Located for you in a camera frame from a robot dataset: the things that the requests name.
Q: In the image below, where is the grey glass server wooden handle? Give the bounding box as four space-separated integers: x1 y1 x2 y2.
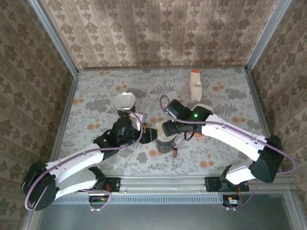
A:
155 141 178 159

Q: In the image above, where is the grey metal panel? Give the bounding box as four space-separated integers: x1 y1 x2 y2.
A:
35 203 295 230

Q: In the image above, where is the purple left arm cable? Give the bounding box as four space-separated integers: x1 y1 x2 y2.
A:
24 109 142 211

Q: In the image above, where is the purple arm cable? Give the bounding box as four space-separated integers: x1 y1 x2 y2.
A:
24 109 142 211
159 95 298 174

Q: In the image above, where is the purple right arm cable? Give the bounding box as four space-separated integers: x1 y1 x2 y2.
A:
159 95 298 174

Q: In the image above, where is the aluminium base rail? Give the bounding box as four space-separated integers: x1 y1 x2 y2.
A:
105 176 207 193

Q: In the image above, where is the aluminium table edge rail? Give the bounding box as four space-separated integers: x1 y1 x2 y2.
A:
244 68 276 141
78 67 248 71
49 74 80 163

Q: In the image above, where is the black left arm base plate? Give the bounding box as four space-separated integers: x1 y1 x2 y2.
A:
103 176 121 193

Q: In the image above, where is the grey slotted cable duct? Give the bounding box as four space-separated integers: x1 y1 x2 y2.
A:
55 192 227 205

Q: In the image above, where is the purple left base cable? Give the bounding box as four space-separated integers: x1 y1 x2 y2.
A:
79 187 112 212

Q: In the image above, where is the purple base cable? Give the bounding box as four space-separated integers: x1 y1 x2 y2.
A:
79 187 112 212
225 178 259 211

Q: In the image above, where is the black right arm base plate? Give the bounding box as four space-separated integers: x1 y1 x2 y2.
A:
205 176 250 192

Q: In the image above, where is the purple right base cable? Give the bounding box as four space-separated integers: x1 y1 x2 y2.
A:
225 178 259 211

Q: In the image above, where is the aluminium frame post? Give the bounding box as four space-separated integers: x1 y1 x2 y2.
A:
245 0 292 72
28 0 80 77

